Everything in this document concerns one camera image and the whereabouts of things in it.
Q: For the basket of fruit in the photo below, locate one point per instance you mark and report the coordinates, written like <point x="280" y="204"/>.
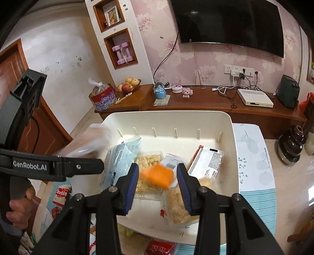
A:
<point x="127" y="85"/>

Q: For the clear plastic bag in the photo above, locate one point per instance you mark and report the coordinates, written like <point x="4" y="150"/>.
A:
<point x="100" y="87"/>

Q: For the clear packet of yellow biscuits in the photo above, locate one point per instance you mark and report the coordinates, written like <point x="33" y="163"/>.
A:
<point x="150" y="166"/>

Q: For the white orange snack packet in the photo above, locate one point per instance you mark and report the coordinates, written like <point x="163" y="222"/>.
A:
<point x="157" y="176"/>

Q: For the white plastic storage bin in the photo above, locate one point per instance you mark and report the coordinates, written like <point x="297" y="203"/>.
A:
<point x="171" y="120"/>

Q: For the red white cookie packet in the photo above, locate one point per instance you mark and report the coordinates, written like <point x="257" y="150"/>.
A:
<point x="62" y="193"/>

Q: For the clear packet of pale crackers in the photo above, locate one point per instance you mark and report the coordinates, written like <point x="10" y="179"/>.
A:
<point x="175" y="203"/>

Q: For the brown wooden door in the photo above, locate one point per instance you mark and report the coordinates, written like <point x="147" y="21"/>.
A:
<point x="51" y="132"/>

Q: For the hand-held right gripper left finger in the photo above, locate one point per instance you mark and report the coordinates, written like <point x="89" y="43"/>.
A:
<point x="130" y="188"/>

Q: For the white printed wrapper packet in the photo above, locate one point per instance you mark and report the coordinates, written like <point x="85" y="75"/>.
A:
<point x="208" y="161"/>

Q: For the white wall switch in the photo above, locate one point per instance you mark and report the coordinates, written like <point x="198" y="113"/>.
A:
<point x="44" y="69"/>

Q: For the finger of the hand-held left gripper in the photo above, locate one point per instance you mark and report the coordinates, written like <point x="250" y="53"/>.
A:
<point x="83" y="166"/>

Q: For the white wall outlet strip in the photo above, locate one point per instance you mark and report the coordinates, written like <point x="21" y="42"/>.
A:
<point x="229" y="69"/>

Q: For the wooden television cabinet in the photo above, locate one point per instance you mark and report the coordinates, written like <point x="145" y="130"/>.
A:
<point x="208" y="98"/>

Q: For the black flat television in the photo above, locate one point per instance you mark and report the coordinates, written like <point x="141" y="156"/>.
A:
<point x="228" y="22"/>

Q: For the brown ceramic jar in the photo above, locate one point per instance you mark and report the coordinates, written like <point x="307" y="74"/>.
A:
<point x="292" y="144"/>

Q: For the dark green appliance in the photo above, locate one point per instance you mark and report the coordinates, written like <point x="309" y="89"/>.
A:
<point x="288" y="93"/>

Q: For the white pot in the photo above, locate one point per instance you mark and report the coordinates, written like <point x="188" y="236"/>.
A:
<point x="309" y="144"/>

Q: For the white set-top box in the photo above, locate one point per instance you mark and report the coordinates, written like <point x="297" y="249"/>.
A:
<point x="255" y="98"/>

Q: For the cream beaded stick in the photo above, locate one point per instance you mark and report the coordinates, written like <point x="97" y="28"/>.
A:
<point x="124" y="98"/>

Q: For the light blue snack packet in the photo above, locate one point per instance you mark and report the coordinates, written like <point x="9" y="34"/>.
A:
<point x="117" y="159"/>

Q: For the wooden wall niche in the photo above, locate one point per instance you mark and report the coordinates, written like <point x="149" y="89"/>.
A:
<point x="114" y="26"/>
<point x="127" y="64"/>

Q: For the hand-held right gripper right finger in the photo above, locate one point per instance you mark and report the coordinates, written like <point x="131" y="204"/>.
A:
<point x="184" y="191"/>

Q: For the pink round ornament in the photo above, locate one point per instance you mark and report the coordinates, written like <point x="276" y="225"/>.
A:
<point x="177" y="88"/>

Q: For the small red snack packet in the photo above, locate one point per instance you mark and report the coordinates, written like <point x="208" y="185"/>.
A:
<point x="57" y="212"/>

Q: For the white picture frame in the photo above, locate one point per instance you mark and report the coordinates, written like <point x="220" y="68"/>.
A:
<point x="111" y="15"/>

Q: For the person's left hand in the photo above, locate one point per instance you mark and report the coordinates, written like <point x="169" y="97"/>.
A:
<point x="18" y="208"/>

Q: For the pink toy figure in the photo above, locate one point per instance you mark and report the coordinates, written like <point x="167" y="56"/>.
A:
<point x="187" y="92"/>

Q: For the pink dumbbell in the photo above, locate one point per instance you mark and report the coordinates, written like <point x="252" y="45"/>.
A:
<point x="119" y="55"/>
<point x="127" y="52"/>

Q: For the pale paper sheet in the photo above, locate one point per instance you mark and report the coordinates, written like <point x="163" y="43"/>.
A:
<point x="163" y="102"/>

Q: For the red plastic bag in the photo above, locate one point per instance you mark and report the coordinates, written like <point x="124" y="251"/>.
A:
<point x="307" y="100"/>

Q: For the blue snow globe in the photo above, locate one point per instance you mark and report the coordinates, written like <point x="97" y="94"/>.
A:
<point x="160" y="93"/>

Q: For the red printed gift bag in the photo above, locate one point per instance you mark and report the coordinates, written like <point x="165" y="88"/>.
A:
<point x="104" y="100"/>

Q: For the green yellow snack packet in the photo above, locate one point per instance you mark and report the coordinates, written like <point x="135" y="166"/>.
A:
<point x="128" y="231"/>

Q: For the dark red snack packet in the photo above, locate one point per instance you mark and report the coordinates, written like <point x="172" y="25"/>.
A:
<point x="162" y="247"/>

